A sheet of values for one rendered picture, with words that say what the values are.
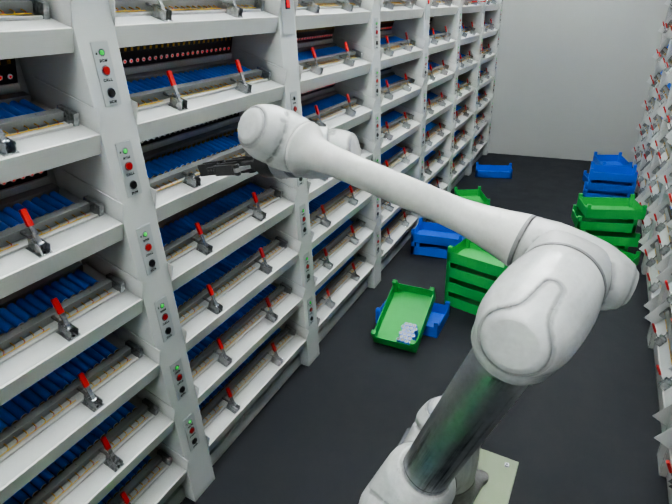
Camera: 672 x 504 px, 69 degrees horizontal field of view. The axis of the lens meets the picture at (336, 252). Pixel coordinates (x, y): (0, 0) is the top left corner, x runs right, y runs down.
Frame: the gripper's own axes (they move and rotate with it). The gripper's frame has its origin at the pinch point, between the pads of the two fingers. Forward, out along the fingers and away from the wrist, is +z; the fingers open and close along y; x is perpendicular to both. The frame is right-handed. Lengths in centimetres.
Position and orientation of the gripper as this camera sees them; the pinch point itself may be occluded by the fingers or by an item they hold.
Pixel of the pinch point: (212, 168)
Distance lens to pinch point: 129.6
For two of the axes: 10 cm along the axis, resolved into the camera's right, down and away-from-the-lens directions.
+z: -8.6, 0.1, 5.0
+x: -2.1, -9.1, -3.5
